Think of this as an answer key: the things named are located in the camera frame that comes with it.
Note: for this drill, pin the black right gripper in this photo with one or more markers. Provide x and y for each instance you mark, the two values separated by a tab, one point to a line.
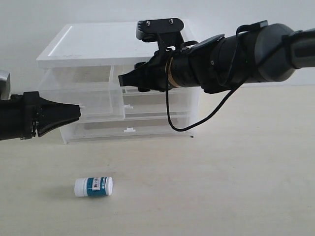
166	56

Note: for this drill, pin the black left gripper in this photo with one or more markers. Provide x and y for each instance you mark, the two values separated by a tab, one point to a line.
20	116

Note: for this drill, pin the white blue pill bottle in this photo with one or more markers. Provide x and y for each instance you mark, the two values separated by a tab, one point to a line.
93	187

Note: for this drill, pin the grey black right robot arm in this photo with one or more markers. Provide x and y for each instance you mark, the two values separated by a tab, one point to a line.
257	53

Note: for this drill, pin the clear bottom wide drawer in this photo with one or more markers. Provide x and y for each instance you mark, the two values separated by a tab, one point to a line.
130	128

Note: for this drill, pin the clear wide drawer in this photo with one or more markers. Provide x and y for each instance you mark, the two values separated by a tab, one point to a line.
155	103
130	128

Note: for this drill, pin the clear middle wide drawer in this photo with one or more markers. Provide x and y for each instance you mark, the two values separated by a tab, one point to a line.
155	103

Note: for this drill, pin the white plastic drawer cabinet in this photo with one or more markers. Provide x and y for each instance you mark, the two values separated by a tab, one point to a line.
110	44

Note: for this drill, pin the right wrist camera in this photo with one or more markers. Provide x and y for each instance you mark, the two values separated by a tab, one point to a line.
167	30

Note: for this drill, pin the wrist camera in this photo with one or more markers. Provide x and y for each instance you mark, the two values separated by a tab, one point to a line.
4	85
167	30

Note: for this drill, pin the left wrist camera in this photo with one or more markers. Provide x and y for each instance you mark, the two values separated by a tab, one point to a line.
4	85

